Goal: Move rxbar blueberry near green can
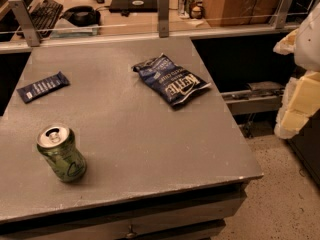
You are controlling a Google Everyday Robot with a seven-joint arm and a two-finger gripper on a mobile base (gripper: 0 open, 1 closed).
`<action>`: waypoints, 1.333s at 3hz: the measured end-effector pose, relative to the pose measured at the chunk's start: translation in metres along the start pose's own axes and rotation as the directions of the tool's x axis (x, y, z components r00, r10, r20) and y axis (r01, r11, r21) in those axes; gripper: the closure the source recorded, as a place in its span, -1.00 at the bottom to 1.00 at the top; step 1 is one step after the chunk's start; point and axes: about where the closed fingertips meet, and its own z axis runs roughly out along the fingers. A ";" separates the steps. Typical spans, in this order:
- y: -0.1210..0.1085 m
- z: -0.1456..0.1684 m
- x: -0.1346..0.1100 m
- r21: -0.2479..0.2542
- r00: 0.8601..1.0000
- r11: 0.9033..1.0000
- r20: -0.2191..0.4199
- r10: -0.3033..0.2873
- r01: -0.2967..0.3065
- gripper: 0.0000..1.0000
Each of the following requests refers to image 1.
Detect black keyboard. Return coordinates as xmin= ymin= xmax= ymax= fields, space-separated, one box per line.
xmin=30 ymin=0 xmax=63 ymax=38

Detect blue rxbar blueberry bar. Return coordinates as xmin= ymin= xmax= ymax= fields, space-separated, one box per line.
xmin=17 ymin=71 xmax=70 ymax=104

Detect right metal bracket post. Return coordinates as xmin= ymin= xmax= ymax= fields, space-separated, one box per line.
xmin=272 ymin=0 xmax=293 ymax=29

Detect drawer with metal handle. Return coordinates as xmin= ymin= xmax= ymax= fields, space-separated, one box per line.
xmin=0 ymin=185 xmax=246 ymax=240

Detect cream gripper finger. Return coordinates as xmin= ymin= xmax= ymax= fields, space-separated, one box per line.
xmin=273 ymin=29 xmax=298 ymax=55
xmin=274 ymin=71 xmax=320 ymax=139

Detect wooden cabinet box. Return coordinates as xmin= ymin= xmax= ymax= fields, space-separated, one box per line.
xmin=203 ymin=0 xmax=280 ymax=27

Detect left metal bracket post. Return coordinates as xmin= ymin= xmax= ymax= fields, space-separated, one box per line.
xmin=9 ymin=0 xmax=41 ymax=47

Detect black headphones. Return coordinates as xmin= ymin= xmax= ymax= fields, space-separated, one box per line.
xmin=62 ymin=6 xmax=100 ymax=27

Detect green soda can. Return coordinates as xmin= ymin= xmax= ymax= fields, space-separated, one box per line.
xmin=37 ymin=123 xmax=87 ymax=183

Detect middle metal bracket post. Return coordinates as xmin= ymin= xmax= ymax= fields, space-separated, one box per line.
xmin=157 ymin=0 xmax=169 ymax=38

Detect grey metal shelf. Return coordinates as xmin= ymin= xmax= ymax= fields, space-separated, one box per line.
xmin=222 ymin=81 xmax=285 ymax=115

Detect blue kettle chips bag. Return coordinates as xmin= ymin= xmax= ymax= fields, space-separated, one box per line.
xmin=132 ymin=54 xmax=210 ymax=107

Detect black laptop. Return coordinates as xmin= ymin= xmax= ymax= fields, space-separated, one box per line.
xmin=109 ymin=0 xmax=157 ymax=13

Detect small round brown object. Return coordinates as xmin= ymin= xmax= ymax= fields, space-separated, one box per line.
xmin=191 ymin=6 xmax=203 ymax=19

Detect metal bracket post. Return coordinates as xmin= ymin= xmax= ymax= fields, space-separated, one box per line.
xmin=272 ymin=0 xmax=293 ymax=29
xmin=157 ymin=0 xmax=169 ymax=38
xmin=9 ymin=0 xmax=41 ymax=47

